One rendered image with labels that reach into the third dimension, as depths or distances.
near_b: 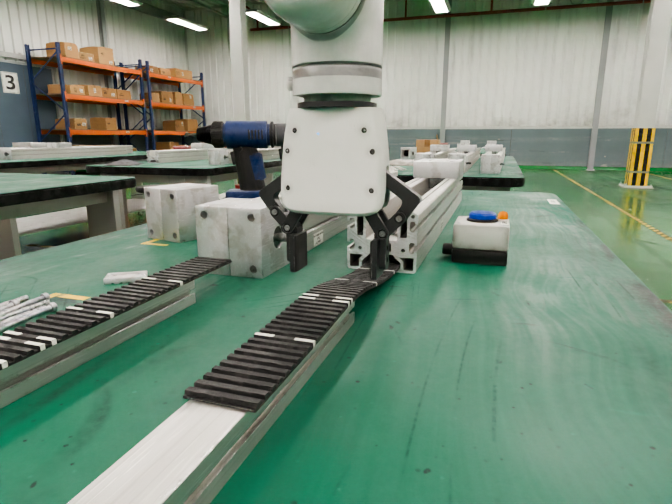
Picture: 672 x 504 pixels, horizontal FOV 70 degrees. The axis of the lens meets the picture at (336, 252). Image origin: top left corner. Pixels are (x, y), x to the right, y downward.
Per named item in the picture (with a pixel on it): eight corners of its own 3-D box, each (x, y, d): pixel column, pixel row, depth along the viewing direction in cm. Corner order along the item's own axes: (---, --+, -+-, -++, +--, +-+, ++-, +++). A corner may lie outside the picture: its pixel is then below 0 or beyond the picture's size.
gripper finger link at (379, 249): (370, 212, 46) (369, 280, 47) (404, 213, 45) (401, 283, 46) (378, 207, 49) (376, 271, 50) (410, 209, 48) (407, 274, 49)
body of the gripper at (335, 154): (270, 91, 44) (274, 214, 46) (380, 88, 41) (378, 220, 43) (302, 97, 51) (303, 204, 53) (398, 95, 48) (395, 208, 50)
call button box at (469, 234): (506, 266, 71) (510, 224, 70) (439, 261, 74) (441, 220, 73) (506, 254, 78) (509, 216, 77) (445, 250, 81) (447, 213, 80)
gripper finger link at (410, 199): (345, 155, 46) (337, 212, 48) (425, 168, 44) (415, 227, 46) (349, 154, 47) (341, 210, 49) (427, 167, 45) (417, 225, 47)
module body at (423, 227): (415, 274, 67) (418, 213, 65) (347, 268, 70) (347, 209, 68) (461, 201, 141) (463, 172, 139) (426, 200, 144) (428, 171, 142)
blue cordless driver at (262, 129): (277, 221, 108) (274, 120, 103) (187, 222, 107) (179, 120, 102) (279, 216, 115) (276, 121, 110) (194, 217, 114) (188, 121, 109)
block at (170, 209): (189, 244, 85) (185, 190, 83) (147, 237, 91) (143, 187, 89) (230, 235, 93) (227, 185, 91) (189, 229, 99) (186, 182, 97)
